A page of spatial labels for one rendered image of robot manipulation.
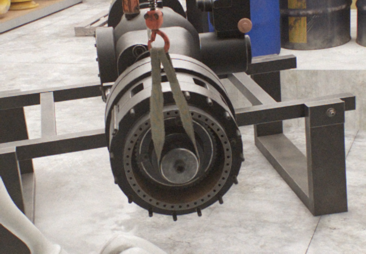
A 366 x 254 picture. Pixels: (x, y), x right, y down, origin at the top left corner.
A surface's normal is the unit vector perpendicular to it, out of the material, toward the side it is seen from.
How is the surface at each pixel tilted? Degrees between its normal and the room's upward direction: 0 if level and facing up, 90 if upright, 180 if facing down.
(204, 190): 31
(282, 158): 0
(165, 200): 20
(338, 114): 90
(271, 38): 90
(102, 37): 26
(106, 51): 56
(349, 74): 90
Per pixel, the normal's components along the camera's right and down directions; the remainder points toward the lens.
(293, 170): -0.09, -0.94
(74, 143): 0.18, 0.29
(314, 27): -0.10, 0.32
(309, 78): -0.36, 0.32
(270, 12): 0.70, 0.16
